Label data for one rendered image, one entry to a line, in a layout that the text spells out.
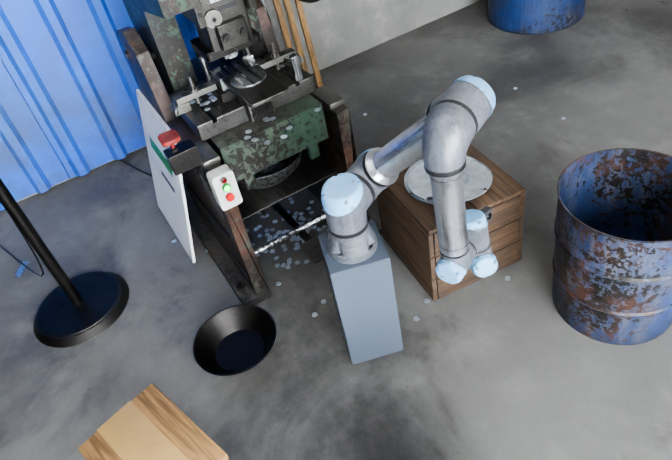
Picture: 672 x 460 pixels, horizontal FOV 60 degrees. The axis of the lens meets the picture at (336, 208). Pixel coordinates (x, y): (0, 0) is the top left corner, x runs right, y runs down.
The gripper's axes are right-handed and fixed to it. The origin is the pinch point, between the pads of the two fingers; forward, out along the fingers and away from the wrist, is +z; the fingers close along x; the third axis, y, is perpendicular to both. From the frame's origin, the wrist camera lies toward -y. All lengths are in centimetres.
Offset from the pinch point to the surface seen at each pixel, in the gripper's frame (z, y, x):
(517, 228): 2.6, -22.9, 20.5
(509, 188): 3.4, -20.4, 3.2
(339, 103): 33, 28, -28
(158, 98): 58, 93, -35
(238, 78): 36, 60, -44
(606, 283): -38, -32, 14
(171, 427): -53, 94, 11
